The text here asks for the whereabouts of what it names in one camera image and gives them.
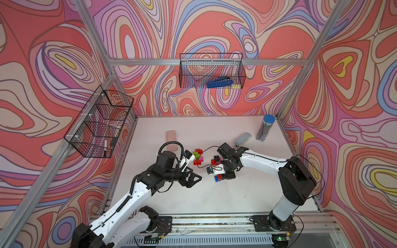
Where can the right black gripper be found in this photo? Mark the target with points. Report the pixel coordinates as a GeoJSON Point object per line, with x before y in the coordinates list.
{"type": "Point", "coordinates": [226, 176]}

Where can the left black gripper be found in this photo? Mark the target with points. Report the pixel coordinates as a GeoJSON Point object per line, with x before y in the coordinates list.
{"type": "Point", "coordinates": [188, 183]}

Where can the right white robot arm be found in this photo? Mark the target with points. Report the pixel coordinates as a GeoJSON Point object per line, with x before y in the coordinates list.
{"type": "Point", "coordinates": [296, 181]}

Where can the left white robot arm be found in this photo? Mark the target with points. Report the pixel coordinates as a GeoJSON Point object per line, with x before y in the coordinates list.
{"type": "Point", "coordinates": [129, 217]}

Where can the grey small case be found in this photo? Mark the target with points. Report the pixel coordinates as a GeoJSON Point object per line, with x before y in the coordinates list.
{"type": "Point", "coordinates": [242, 139]}

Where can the pink plastic case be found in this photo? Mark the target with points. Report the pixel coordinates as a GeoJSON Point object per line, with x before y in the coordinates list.
{"type": "Point", "coordinates": [171, 137]}

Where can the blue capped clear cylinder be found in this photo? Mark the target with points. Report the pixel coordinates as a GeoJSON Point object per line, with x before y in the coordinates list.
{"type": "Point", "coordinates": [267, 123]}

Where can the blue object in basket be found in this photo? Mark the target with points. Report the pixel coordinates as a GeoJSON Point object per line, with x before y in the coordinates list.
{"type": "Point", "coordinates": [220, 82]}

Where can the black marker in basket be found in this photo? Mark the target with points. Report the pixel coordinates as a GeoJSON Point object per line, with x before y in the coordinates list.
{"type": "Point", "coordinates": [105, 148]}

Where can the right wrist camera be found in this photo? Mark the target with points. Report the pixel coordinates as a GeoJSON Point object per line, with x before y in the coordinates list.
{"type": "Point", "coordinates": [216, 170]}

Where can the black wire basket back wall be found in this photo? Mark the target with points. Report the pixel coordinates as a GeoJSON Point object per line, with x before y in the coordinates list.
{"type": "Point", "coordinates": [196, 69]}

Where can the black wire basket wall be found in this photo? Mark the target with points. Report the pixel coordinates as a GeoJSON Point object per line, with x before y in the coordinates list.
{"type": "Point", "coordinates": [196, 69]}
{"type": "Point", "coordinates": [103, 117]}

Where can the black wire basket left wall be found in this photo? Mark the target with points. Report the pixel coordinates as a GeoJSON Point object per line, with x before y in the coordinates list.
{"type": "Point", "coordinates": [103, 117]}

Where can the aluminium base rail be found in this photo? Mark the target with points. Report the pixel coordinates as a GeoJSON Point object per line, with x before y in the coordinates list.
{"type": "Point", "coordinates": [302, 230]}

